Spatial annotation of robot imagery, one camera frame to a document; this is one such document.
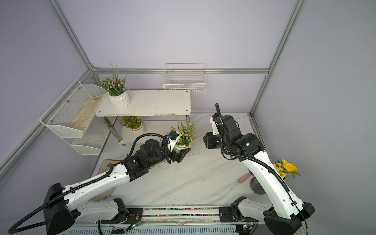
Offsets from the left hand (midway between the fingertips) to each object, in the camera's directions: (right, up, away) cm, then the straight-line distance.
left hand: (182, 143), depth 71 cm
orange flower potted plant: (-31, +10, +17) cm, 37 cm away
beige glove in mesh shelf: (-54, +11, +4) cm, 56 cm away
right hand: (+12, +1, -3) cm, 13 cm away
